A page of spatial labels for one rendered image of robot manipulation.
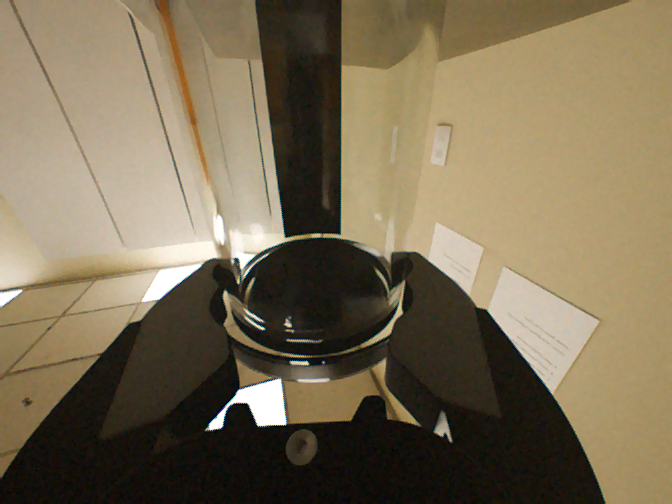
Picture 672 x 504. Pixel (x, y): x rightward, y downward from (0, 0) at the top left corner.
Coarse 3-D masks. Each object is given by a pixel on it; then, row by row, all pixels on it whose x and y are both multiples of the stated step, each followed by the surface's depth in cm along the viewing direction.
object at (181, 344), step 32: (192, 288) 10; (224, 288) 12; (160, 320) 8; (192, 320) 8; (224, 320) 10; (160, 352) 7; (192, 352) 7; (224, 352) 7; (128, 384) 6; (160, 384) 6; (192, 384) 6; (224, 384) 7; (128, 416) 6; (160, 416) 6; (192, 416) 6
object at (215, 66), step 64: (192, 0) 5; (256, 0) 5; (320, 0) 5; (384, 0) 5; (192, 64) 6; (256, 64) 6; (320, 64) 6; (384, 64) 6; (192, 128) 7; (256, 128) 6; (320, 128) 6; (384, 128) 7; (256, 192) 7; (320, 192) 7; (384, 192) 8; (256, 256) 8; (320, 256) 8; (384, 256) 9; (256, 320) 10; (320, 320) 9; (384, 320) 11
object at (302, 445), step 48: (240, 432) 5; (288, 432) 5; (336, 432) 5; (384, 432) 5; (432, 432) 5; (144, 480) 4; (192, 480) 4; (240, 480) 4; (288, 480) 4; (336, 480) 4; (384, 480) 4; (432, 480) 4; (480, 480) 4
